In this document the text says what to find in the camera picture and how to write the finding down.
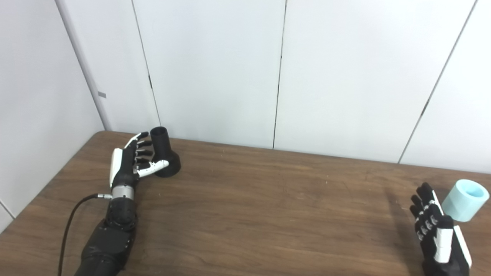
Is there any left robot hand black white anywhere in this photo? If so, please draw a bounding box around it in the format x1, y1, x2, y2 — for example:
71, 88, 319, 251
109, 132, 170, 190

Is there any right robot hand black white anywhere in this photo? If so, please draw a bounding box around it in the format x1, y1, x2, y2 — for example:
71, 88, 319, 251
409, 182, 473, 276

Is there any light-blue hose piece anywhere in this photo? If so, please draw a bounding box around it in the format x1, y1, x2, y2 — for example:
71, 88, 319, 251
441, 179, 490, 222

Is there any black nozzle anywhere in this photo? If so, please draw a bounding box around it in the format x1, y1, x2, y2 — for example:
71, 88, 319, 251
150, 126, 181, 177

